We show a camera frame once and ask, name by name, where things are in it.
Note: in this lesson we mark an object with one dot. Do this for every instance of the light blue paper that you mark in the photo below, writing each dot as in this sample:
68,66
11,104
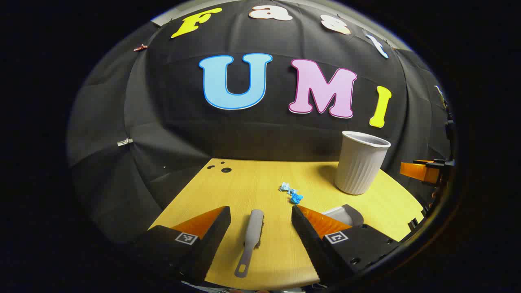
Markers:
285,187

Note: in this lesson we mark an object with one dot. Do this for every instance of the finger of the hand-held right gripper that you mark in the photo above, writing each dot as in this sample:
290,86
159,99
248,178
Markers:
421,171

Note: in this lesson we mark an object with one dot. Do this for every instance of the grey dustpan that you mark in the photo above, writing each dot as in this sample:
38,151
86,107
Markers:
351,213

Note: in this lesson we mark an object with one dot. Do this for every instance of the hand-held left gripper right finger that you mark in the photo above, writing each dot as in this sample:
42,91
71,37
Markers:
309,244

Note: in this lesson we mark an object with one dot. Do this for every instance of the dark blue paper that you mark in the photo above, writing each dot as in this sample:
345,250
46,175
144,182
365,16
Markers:
296,198

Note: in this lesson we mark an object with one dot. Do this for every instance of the grey ribbed garbage bin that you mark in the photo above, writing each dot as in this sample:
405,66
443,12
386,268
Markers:
360,167

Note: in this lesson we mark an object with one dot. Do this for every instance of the yellow wooden desktop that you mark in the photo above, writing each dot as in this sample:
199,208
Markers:
252,183

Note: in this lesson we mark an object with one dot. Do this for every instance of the small grey broom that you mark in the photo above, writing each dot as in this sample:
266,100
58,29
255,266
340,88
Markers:
254,228

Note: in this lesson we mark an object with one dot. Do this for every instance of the red cloth clip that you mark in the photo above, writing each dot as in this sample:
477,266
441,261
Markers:
141,47

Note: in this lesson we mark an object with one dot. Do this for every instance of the black backdrop cloth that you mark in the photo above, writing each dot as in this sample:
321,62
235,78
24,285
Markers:
171,122

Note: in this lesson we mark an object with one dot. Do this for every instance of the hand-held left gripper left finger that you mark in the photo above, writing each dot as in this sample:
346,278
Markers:
215,236

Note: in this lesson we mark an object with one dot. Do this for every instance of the silver cloth clip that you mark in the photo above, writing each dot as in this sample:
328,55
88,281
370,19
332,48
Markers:
125,142

